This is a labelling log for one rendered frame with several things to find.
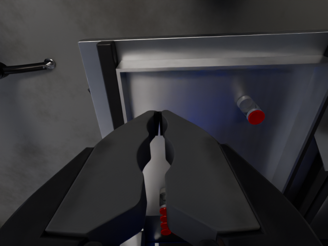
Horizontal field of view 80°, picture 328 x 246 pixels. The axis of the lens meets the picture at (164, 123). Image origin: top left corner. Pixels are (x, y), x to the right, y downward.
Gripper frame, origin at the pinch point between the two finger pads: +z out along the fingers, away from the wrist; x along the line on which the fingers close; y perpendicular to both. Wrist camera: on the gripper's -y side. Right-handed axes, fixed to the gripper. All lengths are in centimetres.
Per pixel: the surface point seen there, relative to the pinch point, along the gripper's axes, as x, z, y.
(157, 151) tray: -1.3, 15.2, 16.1
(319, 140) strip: 23.7, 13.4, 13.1
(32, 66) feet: -71, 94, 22
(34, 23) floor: -67, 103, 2
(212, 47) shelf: 6.4, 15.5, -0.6
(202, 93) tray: 5.6, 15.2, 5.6
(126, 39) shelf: -4.3, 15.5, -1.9
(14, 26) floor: -78, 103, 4
